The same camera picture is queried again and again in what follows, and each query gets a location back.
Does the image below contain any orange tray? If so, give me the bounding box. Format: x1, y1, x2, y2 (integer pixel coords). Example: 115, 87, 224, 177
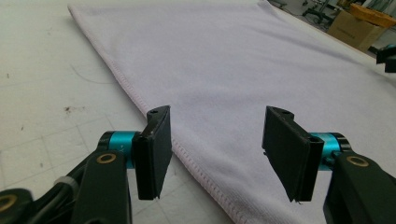
348, 3, 396, 28

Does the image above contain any lilac printed towel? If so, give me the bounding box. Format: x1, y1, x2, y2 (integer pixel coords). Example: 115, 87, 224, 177
67, 0, 396, 224

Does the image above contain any white foam mat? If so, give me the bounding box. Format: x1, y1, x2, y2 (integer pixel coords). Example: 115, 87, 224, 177
0, 0, 396, 224

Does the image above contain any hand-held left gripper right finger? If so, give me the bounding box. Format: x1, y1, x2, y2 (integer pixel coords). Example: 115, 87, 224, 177
262, 105, 351, 203

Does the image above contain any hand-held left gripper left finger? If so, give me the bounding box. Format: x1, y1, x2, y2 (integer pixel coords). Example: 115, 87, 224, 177
99, 105, 173, 201

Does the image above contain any rolling equipment stand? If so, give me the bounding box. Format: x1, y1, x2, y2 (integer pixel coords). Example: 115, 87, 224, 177
301, 0, 332, 23

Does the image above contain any closed cardboard box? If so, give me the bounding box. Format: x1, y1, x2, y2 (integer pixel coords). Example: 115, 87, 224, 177
326, 10, 387, 53

